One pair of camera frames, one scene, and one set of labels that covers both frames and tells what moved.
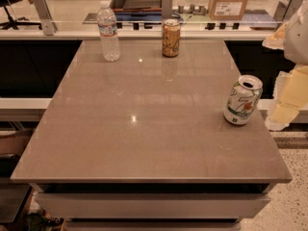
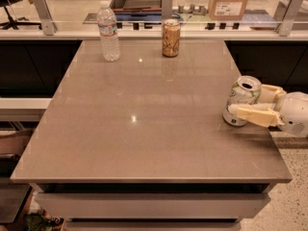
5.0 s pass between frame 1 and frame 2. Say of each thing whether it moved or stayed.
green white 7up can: stayed
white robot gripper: moved
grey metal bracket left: stayed
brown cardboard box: stayed
